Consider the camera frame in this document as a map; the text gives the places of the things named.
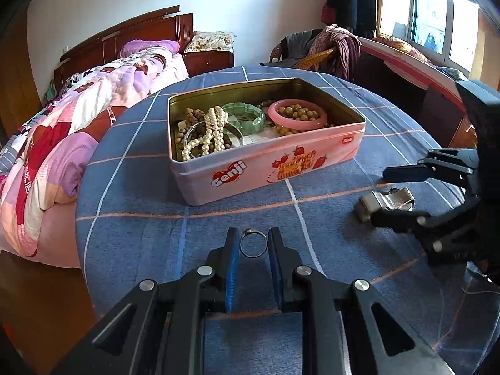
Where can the thin silver bangle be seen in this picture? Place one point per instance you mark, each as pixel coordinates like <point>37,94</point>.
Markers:
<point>187,131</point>

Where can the window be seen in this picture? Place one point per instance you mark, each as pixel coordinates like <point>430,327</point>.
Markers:
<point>429,15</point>

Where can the wicker chair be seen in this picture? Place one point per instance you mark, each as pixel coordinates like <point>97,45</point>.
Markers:
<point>312,60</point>

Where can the purple pillow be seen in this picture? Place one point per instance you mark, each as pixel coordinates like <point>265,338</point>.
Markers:
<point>148,48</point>

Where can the wooden nightstand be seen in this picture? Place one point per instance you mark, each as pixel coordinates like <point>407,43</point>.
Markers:
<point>211,64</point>

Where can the floral pillow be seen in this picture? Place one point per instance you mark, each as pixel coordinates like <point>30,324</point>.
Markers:
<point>211,41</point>

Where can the pink desk cloth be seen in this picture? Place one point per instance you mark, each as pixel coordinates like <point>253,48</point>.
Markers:
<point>406,66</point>

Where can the grey garment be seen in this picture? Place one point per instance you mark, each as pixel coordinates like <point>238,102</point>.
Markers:
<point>297,43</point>

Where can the teal bag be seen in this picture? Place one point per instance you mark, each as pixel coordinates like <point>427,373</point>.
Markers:
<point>50,90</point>

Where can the maroon patterned garment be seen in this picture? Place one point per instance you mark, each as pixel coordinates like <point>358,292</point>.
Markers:
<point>343,50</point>

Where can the blue folded cloth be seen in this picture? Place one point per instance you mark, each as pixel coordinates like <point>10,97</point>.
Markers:
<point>451,73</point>

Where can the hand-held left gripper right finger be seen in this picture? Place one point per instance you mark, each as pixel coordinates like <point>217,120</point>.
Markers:
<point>275,269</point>

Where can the pink bed sheet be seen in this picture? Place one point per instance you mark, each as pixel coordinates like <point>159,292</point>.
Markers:
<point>50,242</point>

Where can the pink tin box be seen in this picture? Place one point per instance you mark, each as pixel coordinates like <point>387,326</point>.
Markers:
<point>195,164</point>

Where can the wooden wardrobe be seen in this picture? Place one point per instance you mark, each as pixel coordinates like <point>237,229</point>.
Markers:
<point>19,78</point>

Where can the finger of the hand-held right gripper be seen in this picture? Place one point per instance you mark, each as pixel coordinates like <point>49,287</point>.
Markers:
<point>402,172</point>
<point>437,226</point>

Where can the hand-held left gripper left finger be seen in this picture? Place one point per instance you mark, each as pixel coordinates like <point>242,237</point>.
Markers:
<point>233,269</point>

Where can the hanging dark clothes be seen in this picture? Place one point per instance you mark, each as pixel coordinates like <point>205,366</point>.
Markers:
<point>351,4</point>

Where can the blue checked tablecloth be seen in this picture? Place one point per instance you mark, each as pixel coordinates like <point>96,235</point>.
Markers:
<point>136,203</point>

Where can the wooden headboard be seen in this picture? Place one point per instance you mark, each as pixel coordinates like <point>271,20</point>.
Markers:
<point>129,31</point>

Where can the floral cushion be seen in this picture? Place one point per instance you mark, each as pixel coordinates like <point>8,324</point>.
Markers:
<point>400,47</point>

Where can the patchwork quilt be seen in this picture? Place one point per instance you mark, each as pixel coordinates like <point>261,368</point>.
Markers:
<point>70,125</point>

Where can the dark wooden desk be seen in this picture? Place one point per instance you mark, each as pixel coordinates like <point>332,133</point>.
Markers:
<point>441,117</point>

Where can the printed paper leaflet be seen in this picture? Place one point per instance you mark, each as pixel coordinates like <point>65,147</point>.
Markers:
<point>254,138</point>

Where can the pink bangle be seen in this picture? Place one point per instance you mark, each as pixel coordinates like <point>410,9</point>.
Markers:
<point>273,115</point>

